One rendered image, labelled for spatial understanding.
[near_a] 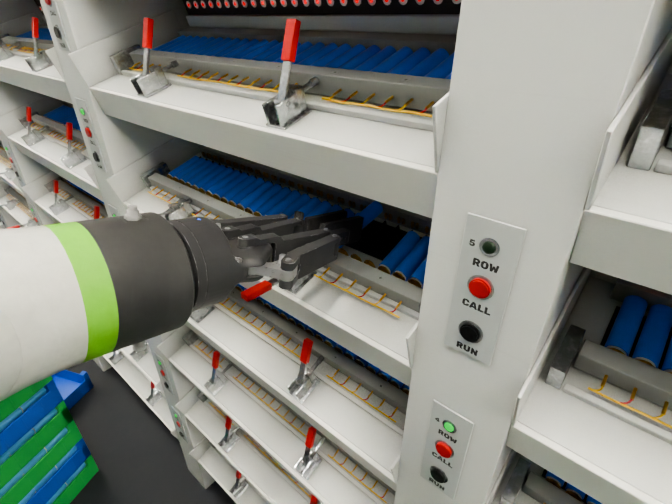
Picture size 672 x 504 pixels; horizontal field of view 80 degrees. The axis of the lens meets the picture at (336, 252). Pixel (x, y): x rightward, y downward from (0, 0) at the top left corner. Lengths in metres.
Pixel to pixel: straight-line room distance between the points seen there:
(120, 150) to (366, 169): 0.55
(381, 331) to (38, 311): 0.30
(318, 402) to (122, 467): 1.03
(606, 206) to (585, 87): 0.07
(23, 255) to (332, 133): 0.24
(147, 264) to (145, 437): 1.34
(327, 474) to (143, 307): 0.55
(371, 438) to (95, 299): 0.41
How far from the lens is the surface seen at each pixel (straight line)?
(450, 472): 0.47
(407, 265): 0.46
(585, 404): 0.41
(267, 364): 0.67
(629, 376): 0.41
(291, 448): 0.81
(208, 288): 0.32
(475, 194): 0.29
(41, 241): 0.29
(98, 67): 0.78
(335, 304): 0.46
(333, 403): 0.61
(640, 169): 0.31
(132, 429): 1.64
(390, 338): 0.43
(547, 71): 0.27
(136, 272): 0.28
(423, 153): 0.32
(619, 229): 0.28
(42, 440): 1.38
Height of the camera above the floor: 1.21
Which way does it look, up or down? 30 degrees down
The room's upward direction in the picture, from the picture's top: straight up
